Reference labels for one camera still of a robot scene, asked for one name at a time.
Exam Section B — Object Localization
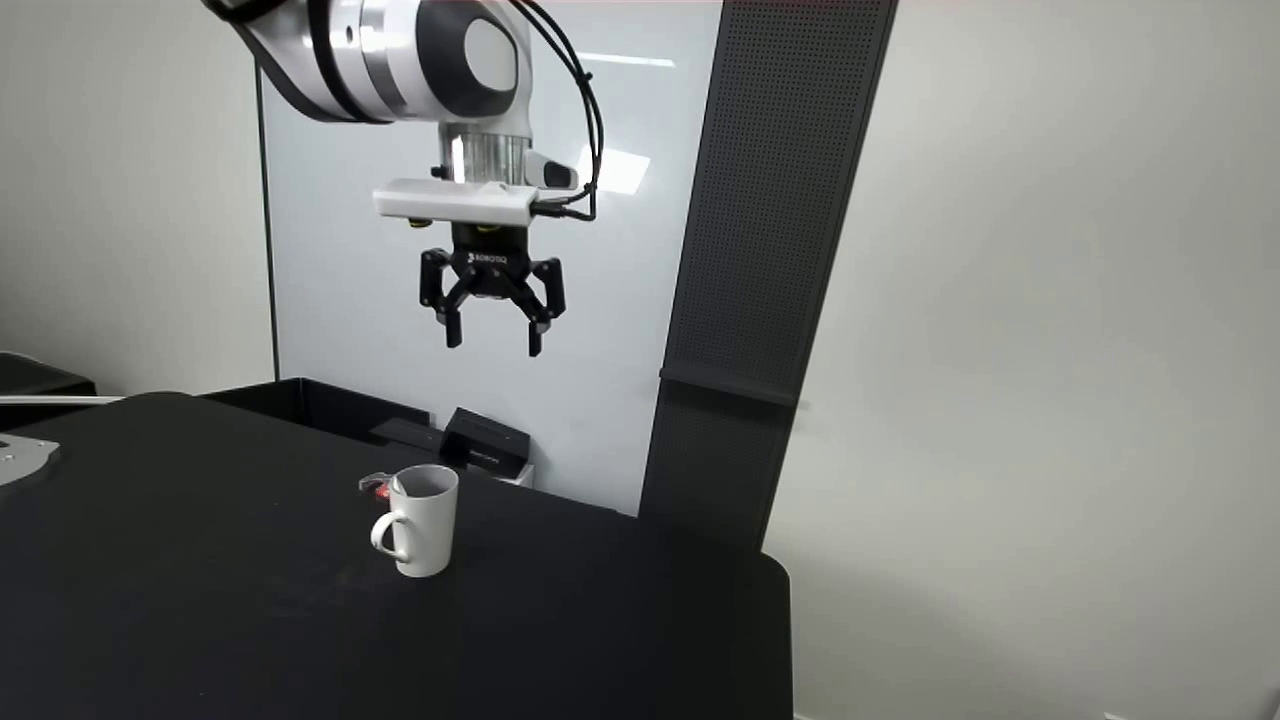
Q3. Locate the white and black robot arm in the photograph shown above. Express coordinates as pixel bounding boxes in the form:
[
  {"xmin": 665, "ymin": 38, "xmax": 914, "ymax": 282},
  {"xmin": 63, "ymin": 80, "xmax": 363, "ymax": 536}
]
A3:
[{"xmin": 199, "ymin": 0, "xmax": 576, "ymax": 351}]

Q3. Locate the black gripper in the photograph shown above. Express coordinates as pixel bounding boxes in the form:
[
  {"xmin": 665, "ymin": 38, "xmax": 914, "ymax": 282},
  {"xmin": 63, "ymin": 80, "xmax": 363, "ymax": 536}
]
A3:
[{"xmin": 421, "ymin": 225, "xmax": 568, "ymax": 357}]

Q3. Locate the small black box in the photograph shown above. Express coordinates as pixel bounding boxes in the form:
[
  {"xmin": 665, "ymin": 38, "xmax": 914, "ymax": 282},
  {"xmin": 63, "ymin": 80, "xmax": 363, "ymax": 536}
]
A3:
[{"xmin": 439, "ymin": 407, "xmax": 533, "ymax": 475}]

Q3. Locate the black vertical pillar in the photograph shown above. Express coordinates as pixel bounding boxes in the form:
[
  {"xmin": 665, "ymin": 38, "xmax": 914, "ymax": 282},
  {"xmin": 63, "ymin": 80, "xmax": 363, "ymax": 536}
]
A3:
[{"xmin": 639, "ymin": 0, "xmax": 900, "ymax": 551}]

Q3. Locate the silver metal mounting plate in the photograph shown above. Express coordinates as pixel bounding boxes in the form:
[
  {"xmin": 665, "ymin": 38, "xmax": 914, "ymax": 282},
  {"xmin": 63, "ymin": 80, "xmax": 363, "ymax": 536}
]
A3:
[{"xmin": 0, "ymin": 435, "xmax": 59, "ymax": 486}]

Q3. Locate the white whiteboard panel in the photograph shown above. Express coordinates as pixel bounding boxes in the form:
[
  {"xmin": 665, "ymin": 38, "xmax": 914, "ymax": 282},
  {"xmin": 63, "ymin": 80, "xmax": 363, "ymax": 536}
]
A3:
[{"xmin": 260, "ymin": 0, "xmax": 719, "ymax": 512}]

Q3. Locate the orange tape dispenser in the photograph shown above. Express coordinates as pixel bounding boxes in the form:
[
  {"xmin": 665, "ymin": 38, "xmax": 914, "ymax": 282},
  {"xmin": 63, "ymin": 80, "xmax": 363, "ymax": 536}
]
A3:
[{"xmin": 356, "ymin": 474, "xmax": 401, "ymax": 505}]

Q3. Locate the black open bin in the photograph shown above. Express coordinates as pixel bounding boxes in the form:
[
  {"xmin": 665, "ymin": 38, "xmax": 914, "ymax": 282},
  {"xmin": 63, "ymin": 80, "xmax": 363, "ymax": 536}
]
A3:
[{"xmin": 218, "ymin": 377, "xmax": 439, "ymax": 452}]

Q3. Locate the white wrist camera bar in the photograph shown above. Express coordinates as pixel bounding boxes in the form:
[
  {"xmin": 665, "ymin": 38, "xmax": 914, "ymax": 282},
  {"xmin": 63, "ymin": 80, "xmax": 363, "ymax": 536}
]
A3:
[{"xmin": 371, "ymin": 175, "xmax": 556, "ymax": 227}]

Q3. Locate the white ceramic mug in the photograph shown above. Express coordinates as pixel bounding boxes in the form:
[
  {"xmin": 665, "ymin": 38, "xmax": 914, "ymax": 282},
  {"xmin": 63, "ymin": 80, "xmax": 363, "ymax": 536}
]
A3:
[{"xmin": 366, "ymin": 465, "xmax": 458, "ymax": 579}]

